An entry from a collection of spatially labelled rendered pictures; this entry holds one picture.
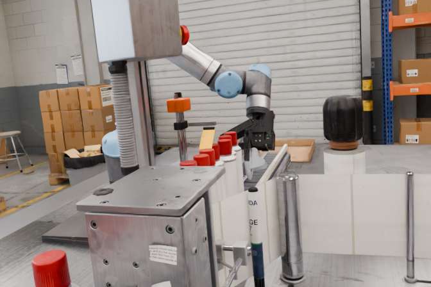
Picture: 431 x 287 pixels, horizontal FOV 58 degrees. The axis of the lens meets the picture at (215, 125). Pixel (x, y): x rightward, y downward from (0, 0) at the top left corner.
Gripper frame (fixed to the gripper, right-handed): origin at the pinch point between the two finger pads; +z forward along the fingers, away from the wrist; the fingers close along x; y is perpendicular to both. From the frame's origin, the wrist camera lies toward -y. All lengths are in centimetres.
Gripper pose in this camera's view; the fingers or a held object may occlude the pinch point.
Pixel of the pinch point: (247, 175)
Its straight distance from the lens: 116.4
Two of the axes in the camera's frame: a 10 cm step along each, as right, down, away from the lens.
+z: -0.8, 9.4, -3.3
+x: 3.1, 3.4, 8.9
